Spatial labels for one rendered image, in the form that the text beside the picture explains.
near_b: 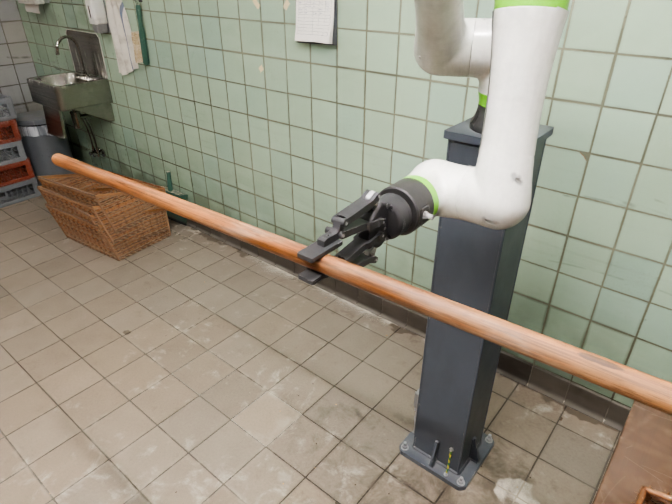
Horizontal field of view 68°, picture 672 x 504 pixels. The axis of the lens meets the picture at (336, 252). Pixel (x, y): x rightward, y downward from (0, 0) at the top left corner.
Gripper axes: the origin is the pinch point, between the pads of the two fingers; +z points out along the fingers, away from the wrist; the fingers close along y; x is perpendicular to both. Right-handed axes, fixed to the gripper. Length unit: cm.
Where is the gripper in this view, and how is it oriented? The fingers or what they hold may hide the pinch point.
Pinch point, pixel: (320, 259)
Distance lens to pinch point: 74.2
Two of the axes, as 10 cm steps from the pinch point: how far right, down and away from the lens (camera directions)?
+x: -7.8, -3.1, 5.4
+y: 0.0, 8.6, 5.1
